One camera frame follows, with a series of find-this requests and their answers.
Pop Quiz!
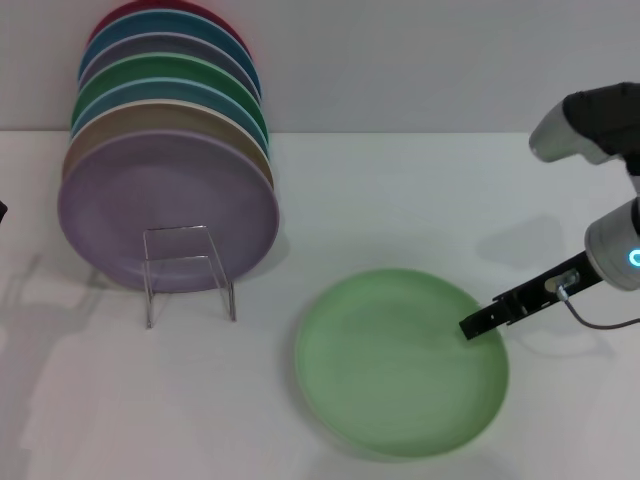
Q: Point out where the dark green plate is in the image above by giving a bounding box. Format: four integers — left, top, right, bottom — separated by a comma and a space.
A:
69, 53, 265, 132

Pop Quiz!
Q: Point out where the grey cable with plug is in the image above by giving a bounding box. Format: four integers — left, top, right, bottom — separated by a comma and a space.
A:
553, 283, 640, 332

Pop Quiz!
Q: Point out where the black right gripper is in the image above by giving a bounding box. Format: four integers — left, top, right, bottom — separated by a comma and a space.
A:
458, 251, 600, 342

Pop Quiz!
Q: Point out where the light green plate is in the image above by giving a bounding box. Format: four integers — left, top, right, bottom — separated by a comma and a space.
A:
293, 268, 511, 444

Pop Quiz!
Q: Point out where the lavender plate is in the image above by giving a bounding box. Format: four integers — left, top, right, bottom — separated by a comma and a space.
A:
56, 130, 281, 294

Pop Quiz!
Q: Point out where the light blue plate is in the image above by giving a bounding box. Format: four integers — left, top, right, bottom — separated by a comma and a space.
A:
69, 77, 271, 161

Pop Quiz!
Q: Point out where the beige plate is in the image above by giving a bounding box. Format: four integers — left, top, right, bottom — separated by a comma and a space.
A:
61, 98, 275, 192

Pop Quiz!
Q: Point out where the teal blue plate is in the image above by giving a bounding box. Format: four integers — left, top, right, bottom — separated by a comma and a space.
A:
77, 10, 257, 91

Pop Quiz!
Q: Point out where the grey purple plate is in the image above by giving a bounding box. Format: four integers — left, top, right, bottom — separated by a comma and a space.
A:
78, 32, 262, 104

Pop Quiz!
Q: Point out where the clear acrylic plate rack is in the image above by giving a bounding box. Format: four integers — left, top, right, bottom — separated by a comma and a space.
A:
142, 225, 237, 330

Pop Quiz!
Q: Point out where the red plate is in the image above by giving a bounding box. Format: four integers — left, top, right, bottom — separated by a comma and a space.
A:
87, 0, 251, 51

